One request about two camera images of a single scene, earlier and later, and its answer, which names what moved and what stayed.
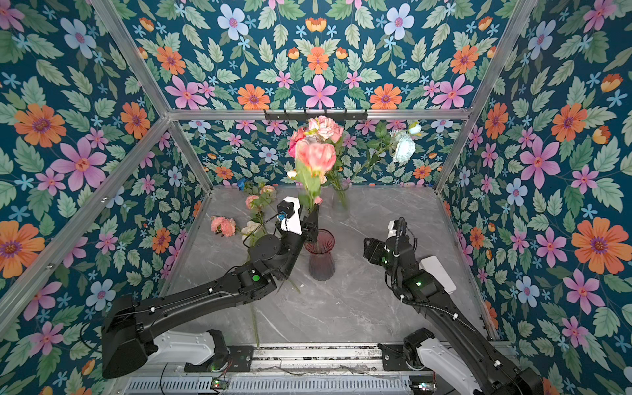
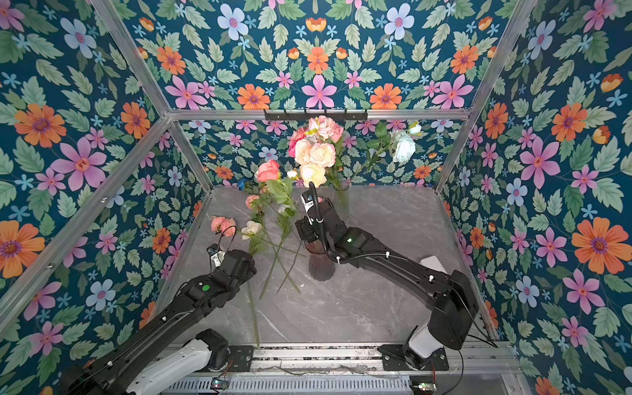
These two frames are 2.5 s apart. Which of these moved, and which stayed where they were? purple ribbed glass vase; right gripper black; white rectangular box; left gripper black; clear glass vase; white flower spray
Moved: left gripper black; right gripper black
Stayed: purple ribbed glass vase; white rectangular box; clear glass vase; white flower spray
